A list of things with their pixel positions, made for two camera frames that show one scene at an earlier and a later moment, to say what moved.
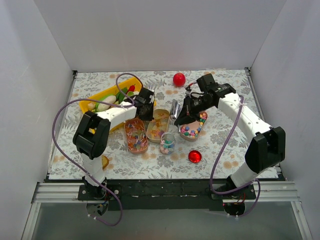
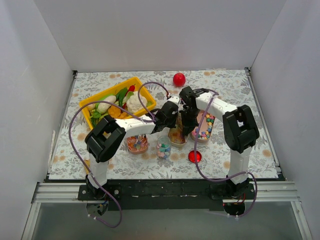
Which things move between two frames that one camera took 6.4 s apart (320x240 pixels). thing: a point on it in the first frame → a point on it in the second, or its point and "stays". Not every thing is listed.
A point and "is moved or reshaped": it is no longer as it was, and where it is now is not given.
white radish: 111,99 stays
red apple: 179,79 stays
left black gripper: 146,111 → 160,124
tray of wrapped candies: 136,135 stays
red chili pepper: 131,88 stays
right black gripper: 188,108 → 188,119
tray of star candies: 190,132 is moved or reshaped
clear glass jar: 167,143 is moved or reshaped
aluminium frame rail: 48,192 stays
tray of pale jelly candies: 159,125 is moved or reshaped
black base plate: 161,195 stays
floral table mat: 191,124 stays
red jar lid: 195,156 stays
